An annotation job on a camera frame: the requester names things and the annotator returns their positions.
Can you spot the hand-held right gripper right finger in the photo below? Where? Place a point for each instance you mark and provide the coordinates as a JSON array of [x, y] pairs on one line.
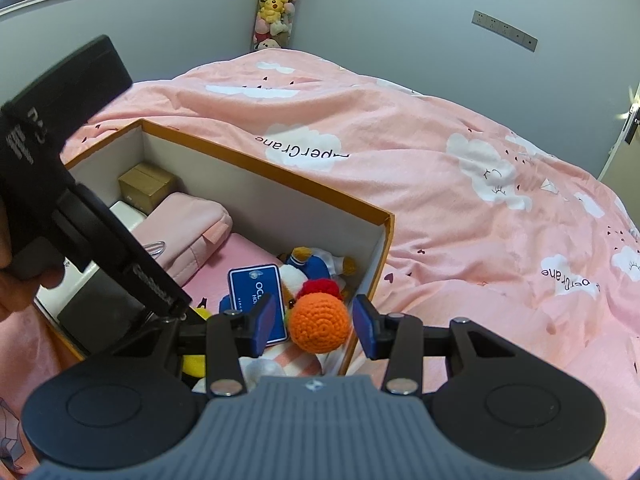
[[367, 327]]

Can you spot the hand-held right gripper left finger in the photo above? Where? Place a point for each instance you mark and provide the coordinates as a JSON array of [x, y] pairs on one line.
[[265, 325]]

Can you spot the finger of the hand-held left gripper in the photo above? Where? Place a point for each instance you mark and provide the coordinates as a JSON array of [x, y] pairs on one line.
[[155, 285]]

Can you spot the blue card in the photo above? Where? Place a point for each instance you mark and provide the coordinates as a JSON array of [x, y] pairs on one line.
[[250, 285]]

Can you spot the orange crochet toy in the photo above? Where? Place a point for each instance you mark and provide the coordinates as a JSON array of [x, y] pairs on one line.
[[320, 327]]

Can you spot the dark grey box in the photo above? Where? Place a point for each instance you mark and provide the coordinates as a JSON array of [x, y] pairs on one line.
[[100, 315]]

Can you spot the pink fabric pouch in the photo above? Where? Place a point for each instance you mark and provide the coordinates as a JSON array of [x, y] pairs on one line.
[[185, 225]]

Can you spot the pink box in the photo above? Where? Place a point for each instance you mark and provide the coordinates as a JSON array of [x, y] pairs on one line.
[[235, 260]]

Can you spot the white box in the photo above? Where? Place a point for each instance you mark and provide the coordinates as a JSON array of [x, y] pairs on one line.
[[127, 217]]

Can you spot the blue white figurine doll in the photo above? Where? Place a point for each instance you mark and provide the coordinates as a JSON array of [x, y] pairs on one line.
[[312, 265]]

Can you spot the yellow plush toy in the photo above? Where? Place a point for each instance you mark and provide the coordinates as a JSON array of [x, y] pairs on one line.
[[195, 365]]

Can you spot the small brown cardboard box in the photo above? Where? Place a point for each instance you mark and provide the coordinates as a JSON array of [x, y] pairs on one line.
[[147, 187]]

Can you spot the orange cardboard box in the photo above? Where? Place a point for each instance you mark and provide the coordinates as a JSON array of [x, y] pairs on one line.
[[300, 195]]

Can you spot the person's left hand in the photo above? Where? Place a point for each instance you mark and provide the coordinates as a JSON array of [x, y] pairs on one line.
[[17, 295]]

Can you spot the pink cloud-print blanket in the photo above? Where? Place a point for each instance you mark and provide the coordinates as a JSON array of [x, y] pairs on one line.
[[450, 235]]

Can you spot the plush toys in tube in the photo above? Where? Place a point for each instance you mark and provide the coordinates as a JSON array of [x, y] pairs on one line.
[[272, 7]]

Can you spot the white door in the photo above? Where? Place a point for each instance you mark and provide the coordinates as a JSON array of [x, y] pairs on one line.
[[627, 170]]

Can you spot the wall socket strip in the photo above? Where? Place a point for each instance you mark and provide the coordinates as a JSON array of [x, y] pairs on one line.
[[505, 30]]

